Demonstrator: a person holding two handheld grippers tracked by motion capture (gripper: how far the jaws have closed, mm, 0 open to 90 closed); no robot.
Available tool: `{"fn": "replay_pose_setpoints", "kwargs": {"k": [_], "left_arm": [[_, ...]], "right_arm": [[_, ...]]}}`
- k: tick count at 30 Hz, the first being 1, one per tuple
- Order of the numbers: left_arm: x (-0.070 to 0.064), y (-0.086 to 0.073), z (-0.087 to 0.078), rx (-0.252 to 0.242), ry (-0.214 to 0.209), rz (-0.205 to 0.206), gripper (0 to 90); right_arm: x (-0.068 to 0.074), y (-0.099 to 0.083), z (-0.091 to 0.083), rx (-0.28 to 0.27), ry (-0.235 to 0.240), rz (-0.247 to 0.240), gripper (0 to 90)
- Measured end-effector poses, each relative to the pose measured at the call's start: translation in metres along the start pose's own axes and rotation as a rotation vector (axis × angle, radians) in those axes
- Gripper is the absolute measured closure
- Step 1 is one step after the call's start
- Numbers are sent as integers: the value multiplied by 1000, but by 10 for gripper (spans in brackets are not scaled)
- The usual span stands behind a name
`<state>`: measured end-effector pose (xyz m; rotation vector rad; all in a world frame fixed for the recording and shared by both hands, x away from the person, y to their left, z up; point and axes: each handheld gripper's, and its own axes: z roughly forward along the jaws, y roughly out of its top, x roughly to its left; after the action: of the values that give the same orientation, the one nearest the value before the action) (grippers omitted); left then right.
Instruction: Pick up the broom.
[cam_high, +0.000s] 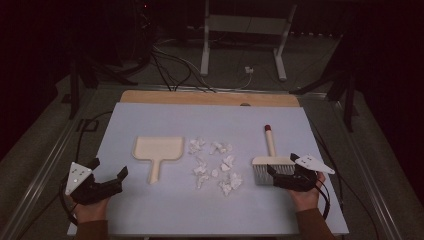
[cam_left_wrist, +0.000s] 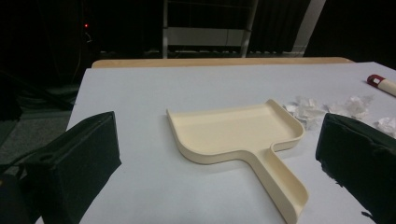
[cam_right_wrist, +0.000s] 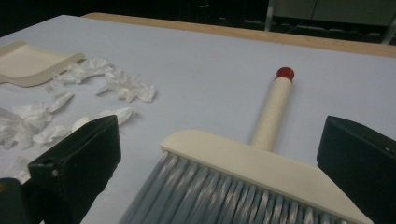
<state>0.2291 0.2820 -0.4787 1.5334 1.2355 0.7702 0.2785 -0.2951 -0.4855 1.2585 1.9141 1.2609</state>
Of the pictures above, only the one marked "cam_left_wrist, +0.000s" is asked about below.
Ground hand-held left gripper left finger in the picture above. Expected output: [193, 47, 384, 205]
[21, 111, 122, 224]

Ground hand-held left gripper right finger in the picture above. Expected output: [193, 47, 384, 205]
[315, 112, 396, 224]

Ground white paper scraps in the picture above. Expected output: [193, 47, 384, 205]
[282, 94, 396, 139]

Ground cream brush with red cap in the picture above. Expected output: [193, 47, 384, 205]
[366, 74, 396, 98]

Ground cream plastic dustpan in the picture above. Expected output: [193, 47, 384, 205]
[165, 98, 310, 224]

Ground white table cover sheet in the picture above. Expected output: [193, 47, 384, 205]
[35, 61, 396, 224]

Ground white metal stand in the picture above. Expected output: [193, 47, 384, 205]
[162, 0, 260, 60]

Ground white post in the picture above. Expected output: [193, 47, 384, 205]
[292, 0, 327, 57]

